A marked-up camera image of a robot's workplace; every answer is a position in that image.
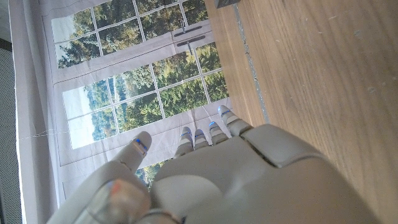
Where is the printed window forest backdrop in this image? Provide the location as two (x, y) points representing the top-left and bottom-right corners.
(9, 0), (234, 224)

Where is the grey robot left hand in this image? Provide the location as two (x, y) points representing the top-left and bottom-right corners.
(46, 105), (379, 224)

